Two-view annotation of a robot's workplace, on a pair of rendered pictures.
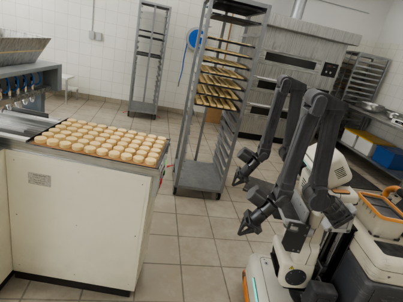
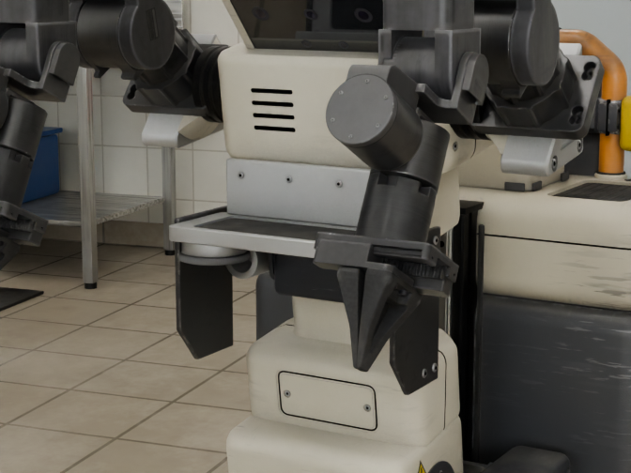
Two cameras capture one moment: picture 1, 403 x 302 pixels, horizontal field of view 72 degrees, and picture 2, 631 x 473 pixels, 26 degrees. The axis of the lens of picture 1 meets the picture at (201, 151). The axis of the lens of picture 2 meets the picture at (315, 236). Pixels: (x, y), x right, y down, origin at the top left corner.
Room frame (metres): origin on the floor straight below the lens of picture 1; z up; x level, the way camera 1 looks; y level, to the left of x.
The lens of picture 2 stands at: (0.44, 0.66, 1.07)
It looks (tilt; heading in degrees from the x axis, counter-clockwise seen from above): 11 degrees down; 303
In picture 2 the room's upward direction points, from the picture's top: straight up
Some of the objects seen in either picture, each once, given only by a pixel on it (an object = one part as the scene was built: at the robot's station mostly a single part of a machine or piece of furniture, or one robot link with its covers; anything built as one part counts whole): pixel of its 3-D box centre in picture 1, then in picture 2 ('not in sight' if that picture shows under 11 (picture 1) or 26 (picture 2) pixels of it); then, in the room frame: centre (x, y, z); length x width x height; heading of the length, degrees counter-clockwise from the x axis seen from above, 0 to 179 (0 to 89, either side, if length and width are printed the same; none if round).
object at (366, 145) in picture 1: (373, 147); not in sight; (4.72, -2.88, 0.36); 0.46 x 0.38 x 0.26; 102
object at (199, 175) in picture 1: (212, 102); not in sight; (2.71, 0.00, 0.93); 0.64 x 0.51 x 1.78; 9
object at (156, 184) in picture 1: (159, 174); not in sight; (1.33, 0.20, 0.77); 0.24 x 0.04 x 0.14; 3
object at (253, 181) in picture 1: (270, 190); not in sight; (2.94, -0.89, 0.02); 0.60 x 0.40 x 0.03; 75
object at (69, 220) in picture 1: (89, 211); not in sight; (1.32, 0.56, 0.45); 0.70 x 0.34 x 0.90; 93
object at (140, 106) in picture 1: (147, 62); not in sight; (4.90, 1.22, 0.93); 0.64 x 0.51 x 1.78; 15
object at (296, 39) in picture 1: (281, 84); not in sight; (5.22, -1.15, 1.01); 1.56 x 1.20 x 2.01; 102
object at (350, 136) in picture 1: (358, 138); not in sight; (5.11, -2.80, 0.36); 0.46 x 0.38 x 0.26; 101
